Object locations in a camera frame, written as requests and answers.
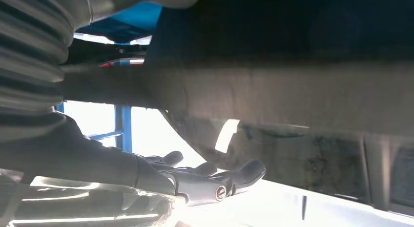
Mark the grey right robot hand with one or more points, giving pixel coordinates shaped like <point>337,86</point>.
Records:
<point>81,160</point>

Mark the blue steel shelf rack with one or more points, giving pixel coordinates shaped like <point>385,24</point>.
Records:
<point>123,131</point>

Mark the white car body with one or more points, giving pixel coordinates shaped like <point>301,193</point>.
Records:
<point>152,135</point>

